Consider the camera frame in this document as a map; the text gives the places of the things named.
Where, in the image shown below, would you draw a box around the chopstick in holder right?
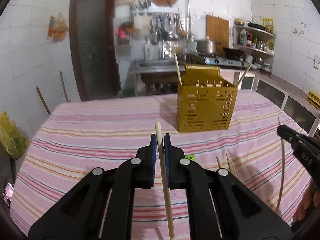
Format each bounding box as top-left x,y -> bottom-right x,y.
236,64 -> 252,88

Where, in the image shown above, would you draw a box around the person's right hand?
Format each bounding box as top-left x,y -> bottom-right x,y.
293,179 -> 320,223

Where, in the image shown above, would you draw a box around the long chopstick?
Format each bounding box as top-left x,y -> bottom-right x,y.
275,115 -> 286,215

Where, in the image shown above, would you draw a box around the green frog handle fork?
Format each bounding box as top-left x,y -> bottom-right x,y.
185,154 -> 195,161

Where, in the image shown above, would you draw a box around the steel sink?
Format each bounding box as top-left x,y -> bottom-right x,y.
129,60 -> 178,85

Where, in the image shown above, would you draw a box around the chopstick in holder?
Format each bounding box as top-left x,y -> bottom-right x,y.
236,64 -> 252,88
174,53 -> 182,85

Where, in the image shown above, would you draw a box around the wooden chopstick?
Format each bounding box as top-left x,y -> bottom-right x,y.
226,153 -> 238,178
155,121 -> 175,239
216,156 -> 223,168

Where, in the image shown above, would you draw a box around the chopstick in holder left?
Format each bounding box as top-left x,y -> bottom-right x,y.
174,53 -> 182,85

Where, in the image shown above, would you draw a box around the hanging utensil rack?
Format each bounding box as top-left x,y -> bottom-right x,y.
130,0 -> 186,44

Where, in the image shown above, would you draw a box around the gold perforated utensil holder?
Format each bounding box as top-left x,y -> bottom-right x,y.
177,64 -> 238,133

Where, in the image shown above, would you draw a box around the hanging snack bags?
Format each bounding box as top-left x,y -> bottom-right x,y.
47,12 -> 69,43

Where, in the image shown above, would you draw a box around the corner kitchen shelf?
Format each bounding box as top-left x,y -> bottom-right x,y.
232,18 -> 276,73

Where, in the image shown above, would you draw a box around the yellow egg tray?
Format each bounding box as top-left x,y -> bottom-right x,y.
308,91 -> 320,106

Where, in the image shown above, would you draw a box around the dark wooden door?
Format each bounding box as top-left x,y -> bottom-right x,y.
69,0 -> 121,101

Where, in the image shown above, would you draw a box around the steel cooking pot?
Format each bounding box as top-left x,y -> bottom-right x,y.
196,36 -> 221,55

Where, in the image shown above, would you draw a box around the pink striped tablecloth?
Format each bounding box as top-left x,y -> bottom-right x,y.
10,90 -> 311,234

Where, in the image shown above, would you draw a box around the green bucket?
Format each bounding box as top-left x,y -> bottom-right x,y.
118,88 -> 135,98

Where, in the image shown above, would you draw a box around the gas stove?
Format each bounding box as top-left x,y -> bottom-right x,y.
190,54 -> 249,68

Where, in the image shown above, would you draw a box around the rectangular wooden cutting board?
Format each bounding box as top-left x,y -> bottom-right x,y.
206,15 -> 230,57

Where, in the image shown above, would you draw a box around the black wok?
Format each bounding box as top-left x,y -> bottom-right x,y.
222,47 -> 245,60

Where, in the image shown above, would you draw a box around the yellow plastic bag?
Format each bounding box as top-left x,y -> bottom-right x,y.
0,111 -> 29,160

